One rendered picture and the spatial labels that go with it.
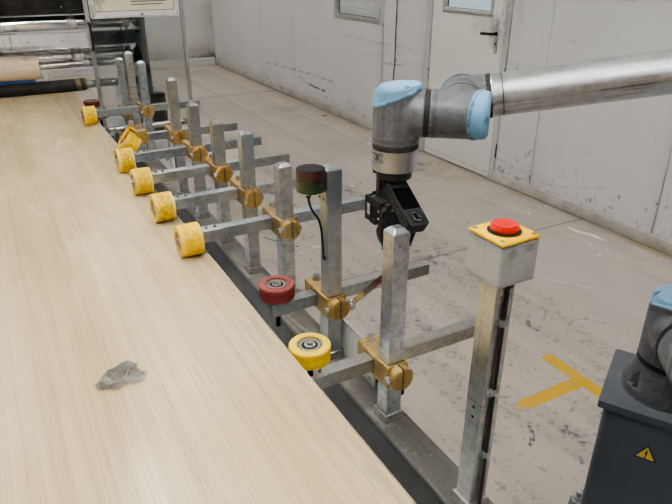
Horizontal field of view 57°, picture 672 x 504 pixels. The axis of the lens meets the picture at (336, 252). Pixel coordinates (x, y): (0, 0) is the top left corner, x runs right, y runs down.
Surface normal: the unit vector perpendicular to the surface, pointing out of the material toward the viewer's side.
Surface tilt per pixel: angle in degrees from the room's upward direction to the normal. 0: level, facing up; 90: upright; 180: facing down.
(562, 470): 0
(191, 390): 0
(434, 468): 0
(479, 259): 90
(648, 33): 90
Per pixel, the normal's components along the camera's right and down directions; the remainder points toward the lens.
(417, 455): 0.00, -0.90
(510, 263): 0.48, 0.38
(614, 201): -0.88, 0.21
